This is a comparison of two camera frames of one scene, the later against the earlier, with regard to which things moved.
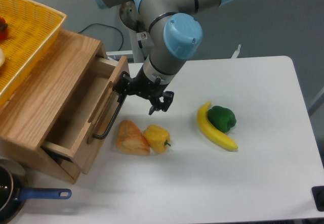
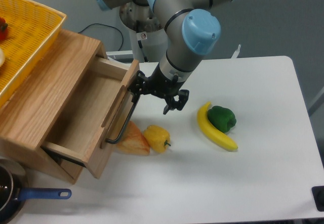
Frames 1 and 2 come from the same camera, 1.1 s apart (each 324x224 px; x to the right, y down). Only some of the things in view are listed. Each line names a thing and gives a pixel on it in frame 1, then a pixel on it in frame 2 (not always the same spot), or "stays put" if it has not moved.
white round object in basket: [2, 57] stays put
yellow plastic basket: [32, 30] stays put
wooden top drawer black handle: [106, 130] -> [126, 123]
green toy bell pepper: [222, 118] stays put
